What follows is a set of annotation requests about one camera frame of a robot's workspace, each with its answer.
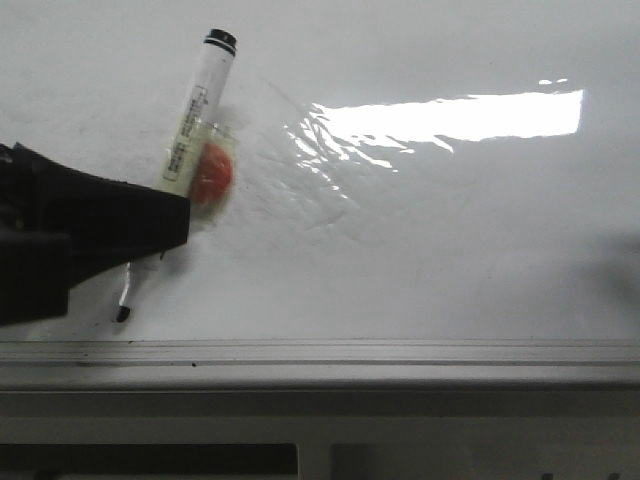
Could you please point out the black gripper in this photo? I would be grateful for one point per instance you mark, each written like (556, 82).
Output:
(62, 226)

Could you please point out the red magnet taped to marker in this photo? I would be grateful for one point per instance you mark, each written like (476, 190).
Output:
(214, 178)

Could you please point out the white black whiteboard marker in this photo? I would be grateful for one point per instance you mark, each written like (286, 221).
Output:
(198, 115)

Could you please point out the white whiteboard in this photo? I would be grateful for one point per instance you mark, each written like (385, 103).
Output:
(403, 169)

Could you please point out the aluminium whiteboard frame rail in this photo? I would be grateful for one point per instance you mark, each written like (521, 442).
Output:
(316, 364)

